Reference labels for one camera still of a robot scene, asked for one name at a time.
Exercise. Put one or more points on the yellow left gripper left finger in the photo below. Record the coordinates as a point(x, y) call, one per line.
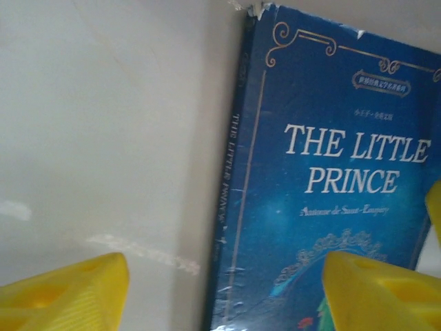
point(62, 296)

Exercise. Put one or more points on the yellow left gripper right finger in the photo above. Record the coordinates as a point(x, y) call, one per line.
point(372, 296)

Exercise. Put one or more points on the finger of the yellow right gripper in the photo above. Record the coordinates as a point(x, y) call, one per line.
point(435, 213)

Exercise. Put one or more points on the blue Little Prince book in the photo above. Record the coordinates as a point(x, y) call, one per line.
point(327, 172)

